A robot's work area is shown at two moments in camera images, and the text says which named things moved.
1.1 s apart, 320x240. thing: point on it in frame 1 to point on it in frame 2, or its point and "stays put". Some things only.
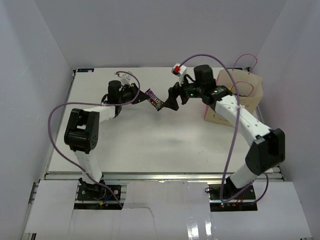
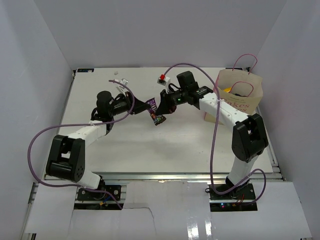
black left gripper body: [131, 92] to [134, 111]
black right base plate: [229, 190] stays put
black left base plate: [98, 192] stays put
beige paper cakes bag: [246, 88] stays put
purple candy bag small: [155, 100] to [157, 119]
